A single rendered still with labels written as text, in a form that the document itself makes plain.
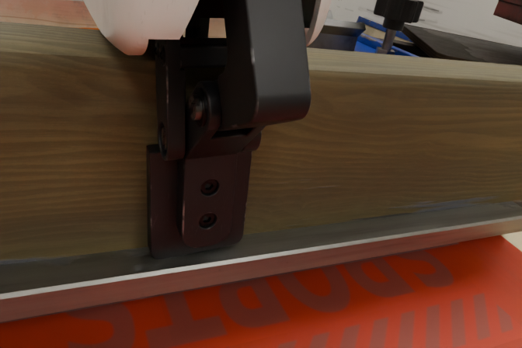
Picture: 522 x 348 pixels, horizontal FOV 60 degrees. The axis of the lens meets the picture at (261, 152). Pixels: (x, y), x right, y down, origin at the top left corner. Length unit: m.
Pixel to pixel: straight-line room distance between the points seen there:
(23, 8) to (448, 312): 0.49
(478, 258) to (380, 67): 0.14
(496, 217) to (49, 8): 0.48
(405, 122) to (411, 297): 0.08
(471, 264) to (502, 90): 0.10
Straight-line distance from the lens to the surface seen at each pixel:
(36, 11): 0.56
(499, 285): 0.26
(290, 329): 0.19
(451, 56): 0.97
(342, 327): 0.20
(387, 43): 0.48
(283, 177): 0.16
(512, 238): 0.31
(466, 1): 2.72
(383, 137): 0.18
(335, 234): 0.18
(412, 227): 0.21
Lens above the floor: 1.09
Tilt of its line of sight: 25 degrees down
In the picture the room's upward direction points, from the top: 11 degrees clockwise
